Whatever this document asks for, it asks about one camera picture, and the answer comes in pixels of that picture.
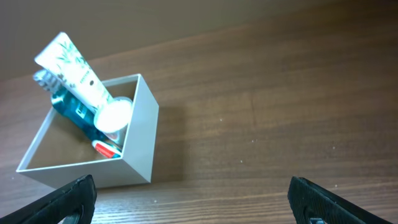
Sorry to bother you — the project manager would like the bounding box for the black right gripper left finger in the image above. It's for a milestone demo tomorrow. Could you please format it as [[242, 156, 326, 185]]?
[[1, 175, 97, 224]]

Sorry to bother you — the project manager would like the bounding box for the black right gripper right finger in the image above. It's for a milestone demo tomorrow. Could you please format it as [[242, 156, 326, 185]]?
[[287, 176, 391, 224]]

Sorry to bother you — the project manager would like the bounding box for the green white toothpaste tube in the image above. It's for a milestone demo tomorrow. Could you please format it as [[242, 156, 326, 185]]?
[[91, 140, 122, 159]]

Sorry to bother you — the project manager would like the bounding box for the blue mouthwash bottle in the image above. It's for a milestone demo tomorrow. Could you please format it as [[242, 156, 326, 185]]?
[[32, 70, 106, 141]]

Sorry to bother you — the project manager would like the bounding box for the white leaf-print cream tube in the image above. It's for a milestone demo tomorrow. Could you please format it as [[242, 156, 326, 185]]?
[[34, 32, 114, 113]]

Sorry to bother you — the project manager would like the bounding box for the white open box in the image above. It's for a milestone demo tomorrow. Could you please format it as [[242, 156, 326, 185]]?
[[16, 74, 159, 189]]

